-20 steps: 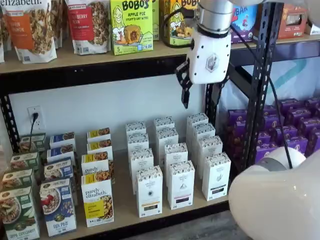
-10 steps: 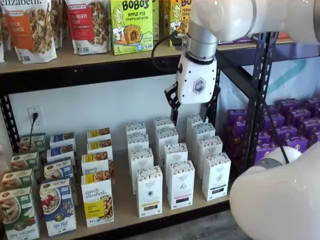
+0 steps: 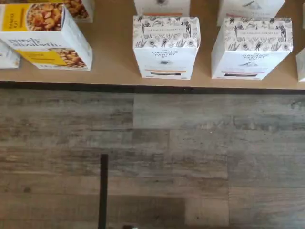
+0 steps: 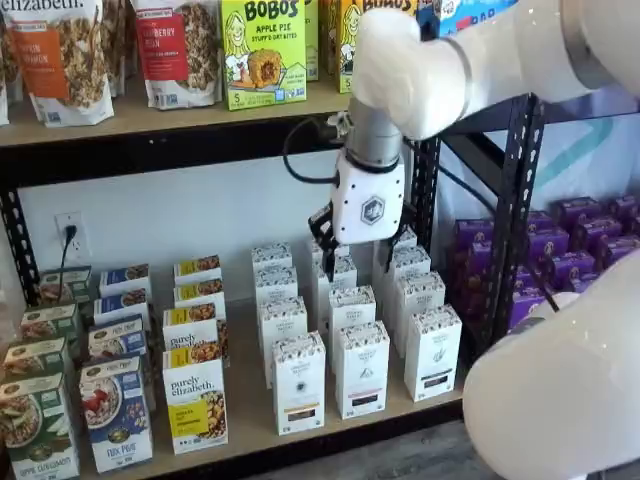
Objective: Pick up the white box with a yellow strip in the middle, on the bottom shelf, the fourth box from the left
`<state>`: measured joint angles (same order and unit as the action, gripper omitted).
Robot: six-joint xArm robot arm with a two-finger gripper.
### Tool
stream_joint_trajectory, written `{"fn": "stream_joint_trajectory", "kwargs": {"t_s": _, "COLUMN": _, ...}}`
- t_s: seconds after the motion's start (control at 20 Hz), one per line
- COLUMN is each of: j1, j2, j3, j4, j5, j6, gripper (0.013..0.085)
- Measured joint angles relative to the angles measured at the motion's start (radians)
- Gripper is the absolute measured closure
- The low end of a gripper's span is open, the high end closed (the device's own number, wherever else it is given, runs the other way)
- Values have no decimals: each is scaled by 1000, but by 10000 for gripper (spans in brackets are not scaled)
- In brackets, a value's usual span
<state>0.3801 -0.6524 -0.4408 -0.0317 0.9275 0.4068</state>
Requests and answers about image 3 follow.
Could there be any yellow purely elizabeth granola box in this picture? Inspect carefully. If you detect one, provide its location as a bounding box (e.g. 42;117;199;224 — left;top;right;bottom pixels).
0;2;93;72
23;0;96;24

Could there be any particle board shelf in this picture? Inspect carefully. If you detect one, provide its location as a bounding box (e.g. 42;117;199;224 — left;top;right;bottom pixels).
0;0;305;91

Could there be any blue cereal box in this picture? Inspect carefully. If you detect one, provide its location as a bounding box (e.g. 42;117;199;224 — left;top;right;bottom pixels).
0;44;21;70

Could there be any white floral box dark strip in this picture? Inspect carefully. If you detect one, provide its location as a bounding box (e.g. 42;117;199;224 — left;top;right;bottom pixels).
295;47;305;83

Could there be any white floral box pink strip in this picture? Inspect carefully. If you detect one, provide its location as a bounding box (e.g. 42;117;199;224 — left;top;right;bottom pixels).
211;16;294;81
216;0;286;27

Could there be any black floor strip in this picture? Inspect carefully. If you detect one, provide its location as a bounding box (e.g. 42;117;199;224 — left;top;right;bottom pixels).
99;154;109;229

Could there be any black metal shelving rack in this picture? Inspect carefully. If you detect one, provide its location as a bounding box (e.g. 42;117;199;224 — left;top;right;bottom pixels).
0;80;305;94

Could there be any white floral box yellow strip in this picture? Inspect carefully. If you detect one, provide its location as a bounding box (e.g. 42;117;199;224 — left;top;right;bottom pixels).
133;0;191;17
132;15;201;81

